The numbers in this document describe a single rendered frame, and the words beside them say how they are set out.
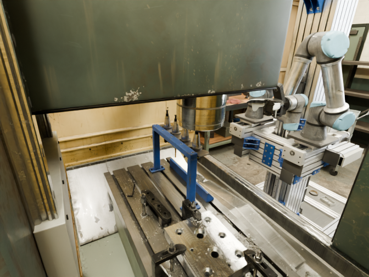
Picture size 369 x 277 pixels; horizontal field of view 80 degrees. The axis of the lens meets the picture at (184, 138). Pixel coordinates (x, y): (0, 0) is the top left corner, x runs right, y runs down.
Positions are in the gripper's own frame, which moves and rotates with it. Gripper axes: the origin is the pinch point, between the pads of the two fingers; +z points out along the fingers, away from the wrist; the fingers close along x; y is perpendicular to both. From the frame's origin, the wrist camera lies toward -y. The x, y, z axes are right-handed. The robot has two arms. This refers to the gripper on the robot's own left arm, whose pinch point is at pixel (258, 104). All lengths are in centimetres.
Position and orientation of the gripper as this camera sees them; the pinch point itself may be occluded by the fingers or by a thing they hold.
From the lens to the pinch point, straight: 106.3
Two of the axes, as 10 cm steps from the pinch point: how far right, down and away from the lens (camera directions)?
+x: -5.4, -3.4, 7.7
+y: -0.2, 9.2, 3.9
